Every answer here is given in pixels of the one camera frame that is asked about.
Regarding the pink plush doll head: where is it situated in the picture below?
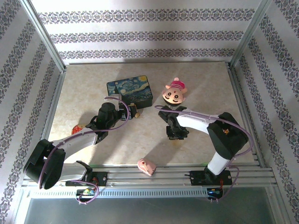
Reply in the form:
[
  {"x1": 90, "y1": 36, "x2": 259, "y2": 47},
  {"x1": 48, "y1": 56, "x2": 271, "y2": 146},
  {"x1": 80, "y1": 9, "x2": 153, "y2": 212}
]
[{"x1": 162, "y1": 77, "x2": 188, "y2": 105}]

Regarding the grey slotted cable duct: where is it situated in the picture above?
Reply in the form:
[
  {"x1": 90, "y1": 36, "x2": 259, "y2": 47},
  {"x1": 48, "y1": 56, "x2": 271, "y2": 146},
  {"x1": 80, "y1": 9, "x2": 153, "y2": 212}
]
[{"x1": 29, "y1": 188, "x2": 225, "y2": 199}]

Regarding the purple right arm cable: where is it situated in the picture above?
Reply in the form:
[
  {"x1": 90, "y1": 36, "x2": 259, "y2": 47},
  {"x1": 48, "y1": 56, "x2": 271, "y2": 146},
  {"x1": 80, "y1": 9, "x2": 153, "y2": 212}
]
[{"x1": 154, "y1": 105, "x2": 255, "y2": 203}]

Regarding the starry night print box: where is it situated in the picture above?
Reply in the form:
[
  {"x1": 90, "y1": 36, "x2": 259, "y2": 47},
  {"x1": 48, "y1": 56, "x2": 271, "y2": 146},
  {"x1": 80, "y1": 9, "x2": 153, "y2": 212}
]
[{"x1": 107, "y1": 75, "x2": 155, "y2": 109}]

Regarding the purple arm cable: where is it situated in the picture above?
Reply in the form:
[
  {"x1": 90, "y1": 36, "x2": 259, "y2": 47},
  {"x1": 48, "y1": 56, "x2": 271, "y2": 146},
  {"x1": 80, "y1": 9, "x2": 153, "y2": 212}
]
[
  {"x1": 154, "y1": 105, "x2": 255, "y2": 203},
  {"x1": 38, "y1": 96, "x2": 130, "y2": 206}
]

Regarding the pink plastic toy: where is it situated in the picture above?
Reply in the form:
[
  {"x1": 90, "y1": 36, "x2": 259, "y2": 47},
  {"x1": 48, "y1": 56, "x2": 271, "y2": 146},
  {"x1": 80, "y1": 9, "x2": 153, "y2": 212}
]
[{"x1": 137, "y1": 158, "x2": 157, "y2": 177}]

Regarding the red and white round toy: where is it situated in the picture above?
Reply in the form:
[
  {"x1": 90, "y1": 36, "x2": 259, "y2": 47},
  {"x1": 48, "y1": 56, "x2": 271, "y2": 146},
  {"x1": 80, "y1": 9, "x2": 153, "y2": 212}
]
[{"x1": 71, "y1": 124, "x2": 86, "y2": 135}]

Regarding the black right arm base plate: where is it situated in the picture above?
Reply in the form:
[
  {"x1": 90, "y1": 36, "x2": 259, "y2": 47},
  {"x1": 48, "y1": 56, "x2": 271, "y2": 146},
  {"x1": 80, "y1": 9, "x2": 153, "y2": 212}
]
[{"x1": 190, "y1": 170, "x2": 232, "y2": 187}]

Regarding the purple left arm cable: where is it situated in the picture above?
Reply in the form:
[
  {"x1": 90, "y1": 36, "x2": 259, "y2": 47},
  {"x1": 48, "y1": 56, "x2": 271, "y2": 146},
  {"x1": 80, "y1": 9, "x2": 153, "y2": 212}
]
[{"x1": 38, "y1": 96, "x2": 130, "y2": 206}]

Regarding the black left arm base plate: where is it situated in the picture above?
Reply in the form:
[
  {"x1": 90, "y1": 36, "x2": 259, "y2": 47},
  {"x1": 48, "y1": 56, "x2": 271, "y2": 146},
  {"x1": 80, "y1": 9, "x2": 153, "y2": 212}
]
[{"x1": 66, "y1": 161, "x2": 108, "y2": 187}]

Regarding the grey metal sheet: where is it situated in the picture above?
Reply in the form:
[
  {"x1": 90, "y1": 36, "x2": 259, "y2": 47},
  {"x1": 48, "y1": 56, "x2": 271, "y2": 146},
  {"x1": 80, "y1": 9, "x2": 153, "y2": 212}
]
[{"x1": 23, "y1": 197, "x2": 285, "y2": 224}]

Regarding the aluminium extrusion frame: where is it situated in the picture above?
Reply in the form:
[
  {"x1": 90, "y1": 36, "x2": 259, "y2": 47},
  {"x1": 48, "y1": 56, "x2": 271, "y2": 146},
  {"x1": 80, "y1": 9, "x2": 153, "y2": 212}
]
[{"x1": 20, "y1": 0, "x2": 281, "y2": 201}]

